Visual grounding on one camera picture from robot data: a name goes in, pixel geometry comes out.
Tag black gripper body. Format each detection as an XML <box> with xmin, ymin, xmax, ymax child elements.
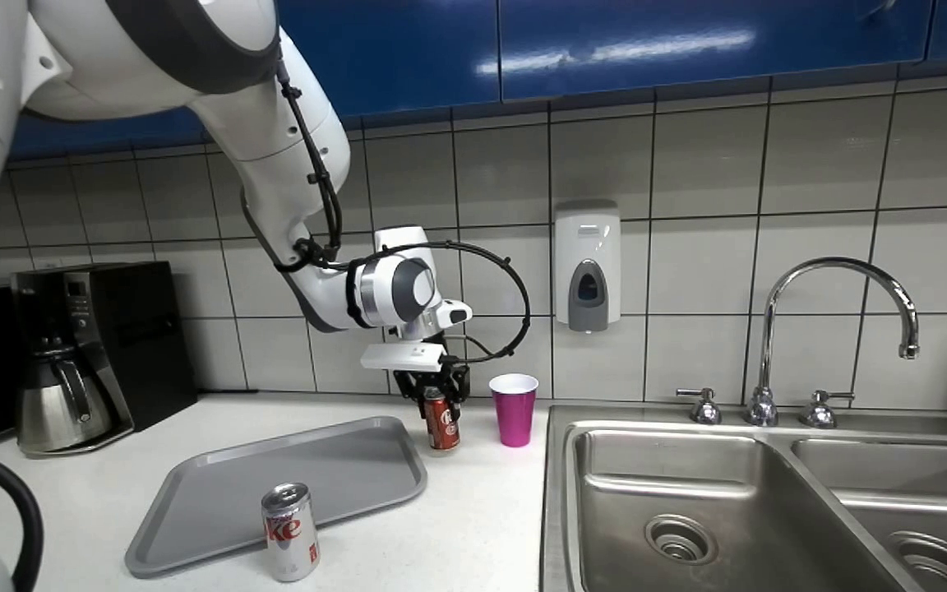
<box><xmin>395</xmin><ymin>361</ymin><xmax>471</xmax><ymax>399</ymax></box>

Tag brown soda can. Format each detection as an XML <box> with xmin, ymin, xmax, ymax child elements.
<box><xmin>424</xmin><ymin>396</ymin><xmax>459</xmax><ymax>452</ymax></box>

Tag silver diet coke can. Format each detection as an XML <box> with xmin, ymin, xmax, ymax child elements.
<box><xmin>264</xmin><ymin>480</ymin><xmax>320</xmax><ymax>582</ymax></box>

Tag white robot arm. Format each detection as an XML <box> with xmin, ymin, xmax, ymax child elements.
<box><xmin>0</xmin><ymin>0</ymin><xmax>471</xmax><ymax>418</ymax></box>

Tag pink plastic cup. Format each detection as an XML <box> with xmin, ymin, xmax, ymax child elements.
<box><xmin>491</xmin><ymin>372</ymin><xmax>538</xmax><ymax>448</ymax></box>

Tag white soap dispenser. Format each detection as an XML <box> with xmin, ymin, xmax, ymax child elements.
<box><xmin>554</xmin><ymin>204</ymin><xmax>623</xmax><ymax>332</ymax></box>

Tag stainless steel double sink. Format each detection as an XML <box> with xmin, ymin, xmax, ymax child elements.
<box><xmin>538</xmin><ymin>409</ymin><xmax>947</xmax><ymax>592</ymax></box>

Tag grey plastic tray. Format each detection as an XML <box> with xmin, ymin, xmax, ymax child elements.
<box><xmin>121</xmin><ymin>416</ymin><xmax>430</xmax><ymax>582</ymax></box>

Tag black coffee maker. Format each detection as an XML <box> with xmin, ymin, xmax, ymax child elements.
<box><xmin>15</xmin><ymin>259</ymin><xmax>198</xmax><ymax>430</ymax></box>

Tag chrome sink faucet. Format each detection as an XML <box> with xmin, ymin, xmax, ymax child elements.
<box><xmin>674</xmin><ymin>253</ymin><xmax>924</xmax><ymax>430</ymax></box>

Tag blue upper cabinets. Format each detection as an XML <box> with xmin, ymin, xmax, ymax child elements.
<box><xmin>6</xmin><ymin>0</ymin><xmax>947</xmax><ymax>165</ymax></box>

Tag steel coffee carafe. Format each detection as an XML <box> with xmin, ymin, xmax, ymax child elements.
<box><xmin>20</xmin><ymin>348</ymin><xmax>115</xmax><ymax>458</ymax></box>

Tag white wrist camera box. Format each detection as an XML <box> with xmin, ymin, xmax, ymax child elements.
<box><xmin>362</xmin><ymin>342</ymin><xmax>444</xmax><ymax>372</ymax></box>

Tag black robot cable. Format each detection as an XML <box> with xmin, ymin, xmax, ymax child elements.
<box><xmin>236</xmin><ymin>63</ymin><xmax>536</xmax><ymax>364</ymax></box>

